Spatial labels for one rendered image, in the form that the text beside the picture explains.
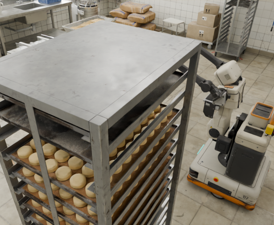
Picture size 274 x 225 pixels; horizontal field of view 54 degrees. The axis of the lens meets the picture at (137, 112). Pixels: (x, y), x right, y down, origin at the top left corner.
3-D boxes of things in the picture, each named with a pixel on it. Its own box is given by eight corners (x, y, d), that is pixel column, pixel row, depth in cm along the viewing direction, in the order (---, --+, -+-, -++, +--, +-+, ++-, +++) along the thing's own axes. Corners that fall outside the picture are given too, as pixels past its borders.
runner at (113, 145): (183, 73, 114) (184, 66, 113) (189, 75, 113) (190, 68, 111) (84, 165, 69) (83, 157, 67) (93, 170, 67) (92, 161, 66)
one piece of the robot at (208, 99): (226, 107, 262) (231, 87, 250) (216, 120, 243) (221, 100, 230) (210, 102, 269) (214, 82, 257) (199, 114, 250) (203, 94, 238)
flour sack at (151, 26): (143, 36, 618) (143, 30, 610) (127, 33, 636) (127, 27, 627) (157, 28, 670) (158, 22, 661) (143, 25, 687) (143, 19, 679)
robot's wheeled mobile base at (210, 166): (267, 172, 291) (274, 155, 277) (251, 214, 247) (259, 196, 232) (207, 147, 321) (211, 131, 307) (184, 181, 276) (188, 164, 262)
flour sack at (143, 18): (142, 24, 602) (143, 17, 592) (126, 21, 619) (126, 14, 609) (156, 17, 654) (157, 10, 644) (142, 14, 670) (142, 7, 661)
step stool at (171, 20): (186, 39, 644) (188, 20, 619) (175, 43, 617) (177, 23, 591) (171, 35, 669) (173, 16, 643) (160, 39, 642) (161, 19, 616)
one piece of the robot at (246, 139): (262, 162, 283) (289, 93, 236) (248, 197, 245) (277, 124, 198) (230, 150, 298) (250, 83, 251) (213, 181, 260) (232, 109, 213)
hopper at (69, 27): (63, 39, 283) (61, 26, 275) (97, 27, 322) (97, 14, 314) (84, 45, 270) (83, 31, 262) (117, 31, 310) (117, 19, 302)
